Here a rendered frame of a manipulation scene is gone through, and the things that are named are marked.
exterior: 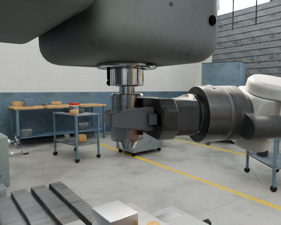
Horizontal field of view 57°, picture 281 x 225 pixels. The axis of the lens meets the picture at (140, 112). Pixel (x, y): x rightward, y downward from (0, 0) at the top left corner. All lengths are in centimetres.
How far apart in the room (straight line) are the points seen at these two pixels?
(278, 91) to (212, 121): 11
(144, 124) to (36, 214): 54
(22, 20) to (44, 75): 683
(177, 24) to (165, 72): 889
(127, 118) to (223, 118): 14
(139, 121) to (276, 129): 20
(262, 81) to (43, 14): 33
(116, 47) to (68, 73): 706
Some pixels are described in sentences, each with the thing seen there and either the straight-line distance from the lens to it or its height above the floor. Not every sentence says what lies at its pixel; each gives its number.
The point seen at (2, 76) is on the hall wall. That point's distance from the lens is 690.
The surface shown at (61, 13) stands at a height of 134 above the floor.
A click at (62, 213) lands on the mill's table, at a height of 93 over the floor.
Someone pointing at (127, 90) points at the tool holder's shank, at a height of 127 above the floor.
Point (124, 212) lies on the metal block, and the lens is 44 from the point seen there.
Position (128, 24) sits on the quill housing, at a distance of 26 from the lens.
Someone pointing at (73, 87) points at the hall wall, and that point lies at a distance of 736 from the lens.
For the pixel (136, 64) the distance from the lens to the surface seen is 34.
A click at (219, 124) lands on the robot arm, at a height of 122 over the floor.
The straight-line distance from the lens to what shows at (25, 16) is 27.
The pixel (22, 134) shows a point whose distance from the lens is 626.
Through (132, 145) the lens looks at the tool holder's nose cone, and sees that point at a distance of 37.
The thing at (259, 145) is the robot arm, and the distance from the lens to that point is 48.
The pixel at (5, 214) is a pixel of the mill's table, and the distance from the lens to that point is 85.
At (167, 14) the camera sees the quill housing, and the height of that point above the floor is 136.
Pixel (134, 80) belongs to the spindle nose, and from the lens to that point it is 35.
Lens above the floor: 128
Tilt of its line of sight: 5 degrees down
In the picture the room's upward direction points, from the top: straight up
